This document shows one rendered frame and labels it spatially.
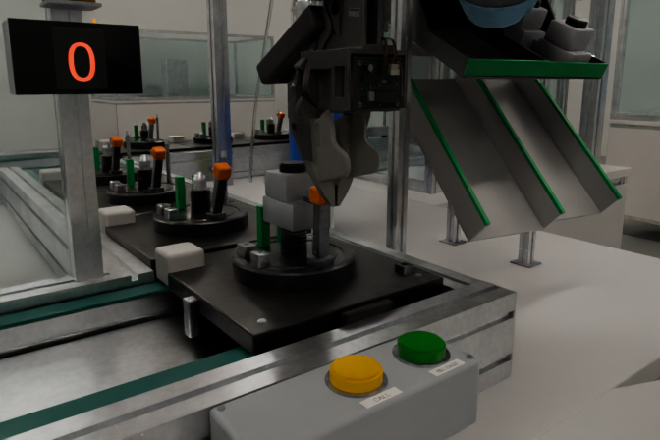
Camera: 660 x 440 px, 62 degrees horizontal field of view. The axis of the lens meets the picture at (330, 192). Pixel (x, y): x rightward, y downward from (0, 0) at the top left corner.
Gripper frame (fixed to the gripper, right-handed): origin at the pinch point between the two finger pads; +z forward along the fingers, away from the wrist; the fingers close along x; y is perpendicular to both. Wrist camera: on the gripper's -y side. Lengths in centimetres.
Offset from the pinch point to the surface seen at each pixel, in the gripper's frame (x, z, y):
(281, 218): -2.2, 3.6, -5.9
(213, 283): -9.3, 10.2, -8.4
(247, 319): -10.8, 10.2, 2.0
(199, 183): -0.4, 3.5, -31.5
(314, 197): -1.0, 0.6, -1.3
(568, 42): 40.6, -16.3, 0.9
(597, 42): 164, -25, -60
